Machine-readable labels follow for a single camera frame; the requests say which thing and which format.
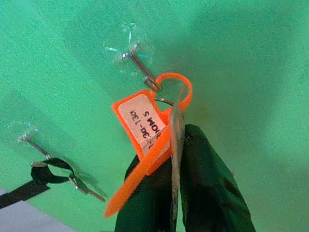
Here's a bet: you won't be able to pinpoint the silver metal wall hook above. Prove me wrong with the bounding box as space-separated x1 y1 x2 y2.
121 52 159 92
18 136 52 168

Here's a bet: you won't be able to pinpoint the black strap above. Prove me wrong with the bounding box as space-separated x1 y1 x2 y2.
0 158 75 210

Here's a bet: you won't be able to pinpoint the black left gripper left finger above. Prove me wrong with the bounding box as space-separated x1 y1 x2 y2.
115 154 175 232

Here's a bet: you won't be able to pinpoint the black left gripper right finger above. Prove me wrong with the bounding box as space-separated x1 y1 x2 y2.
179 124 257 232

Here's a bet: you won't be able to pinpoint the silver key ring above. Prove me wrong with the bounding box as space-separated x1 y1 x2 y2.
154 96 175 107

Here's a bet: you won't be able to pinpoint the orange plastic key tag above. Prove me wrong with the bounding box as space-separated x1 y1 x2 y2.
103 72 194 219

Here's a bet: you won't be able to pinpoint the clear adhesive hook pad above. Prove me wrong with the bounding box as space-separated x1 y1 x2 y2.
6 119 40 146
101 21 155 76

